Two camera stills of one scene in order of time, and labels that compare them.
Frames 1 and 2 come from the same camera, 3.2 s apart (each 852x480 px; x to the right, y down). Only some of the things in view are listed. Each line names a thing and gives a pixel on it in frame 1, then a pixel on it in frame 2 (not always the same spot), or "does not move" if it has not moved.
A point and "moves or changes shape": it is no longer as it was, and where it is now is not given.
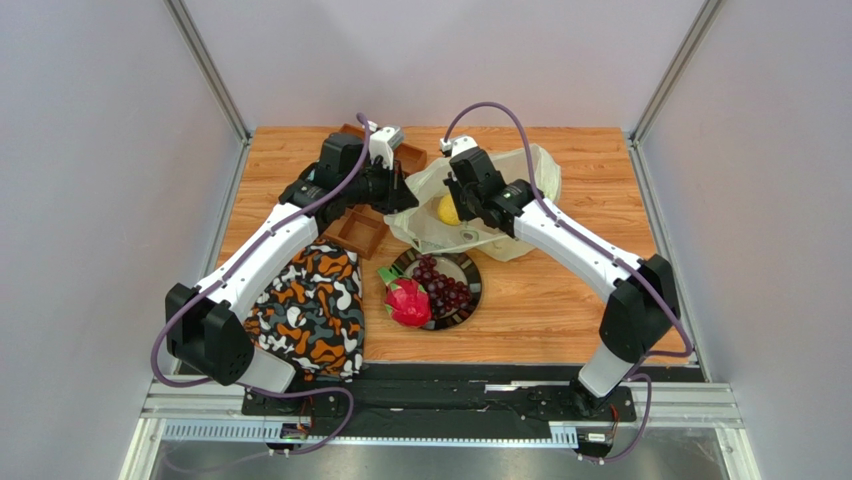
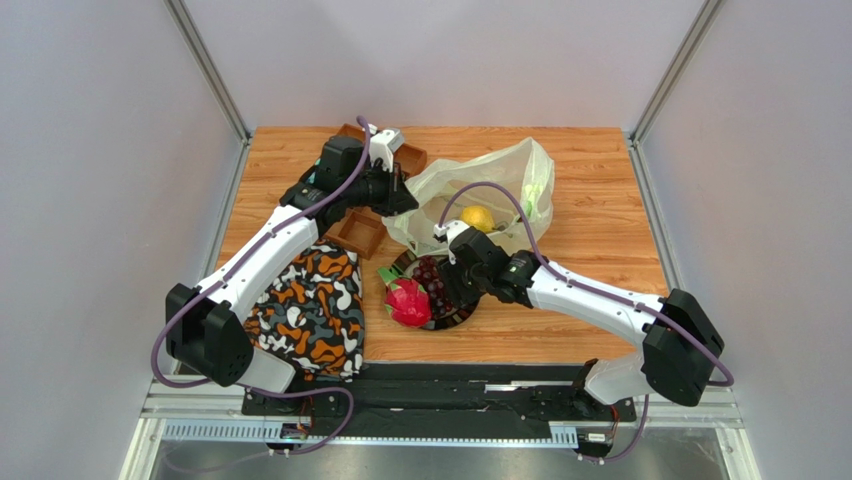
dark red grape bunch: (446, 294) does not move
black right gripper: (468, 202) -> (456, 285)
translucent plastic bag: (428, 233) does not move
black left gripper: (398, 198) does not move
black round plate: (458, 266) does not move
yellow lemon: (447, 210) moves or changes shape
